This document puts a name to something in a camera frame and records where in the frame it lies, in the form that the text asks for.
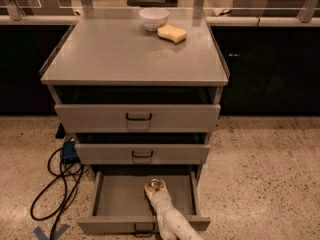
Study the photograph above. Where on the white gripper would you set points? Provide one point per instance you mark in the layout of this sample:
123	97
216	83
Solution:
158	198

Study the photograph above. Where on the orange soda can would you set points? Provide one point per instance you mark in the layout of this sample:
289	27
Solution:
155	184

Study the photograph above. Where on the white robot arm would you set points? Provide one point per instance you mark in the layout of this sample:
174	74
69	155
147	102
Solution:
172	223

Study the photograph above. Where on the grey bottom drawer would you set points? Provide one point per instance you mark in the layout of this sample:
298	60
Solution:
119	204

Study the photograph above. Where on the grey drawer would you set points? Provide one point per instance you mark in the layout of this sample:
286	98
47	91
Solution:
103	118
141	154
119	204

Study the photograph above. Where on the grey middle drawer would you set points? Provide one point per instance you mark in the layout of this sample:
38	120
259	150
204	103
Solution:
141	154

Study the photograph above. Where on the grey metal drawer cabinet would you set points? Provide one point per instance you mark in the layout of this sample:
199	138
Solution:
111	58

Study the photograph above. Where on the grey top drawer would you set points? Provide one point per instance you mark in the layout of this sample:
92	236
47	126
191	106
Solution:
103	118

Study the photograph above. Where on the blue power adapter box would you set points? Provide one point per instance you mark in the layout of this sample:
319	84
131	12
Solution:
68	153

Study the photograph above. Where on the yellow sponge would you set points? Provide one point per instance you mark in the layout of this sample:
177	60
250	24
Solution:
172	33

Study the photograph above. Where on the white bowl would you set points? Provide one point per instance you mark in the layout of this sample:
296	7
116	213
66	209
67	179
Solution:
153	18

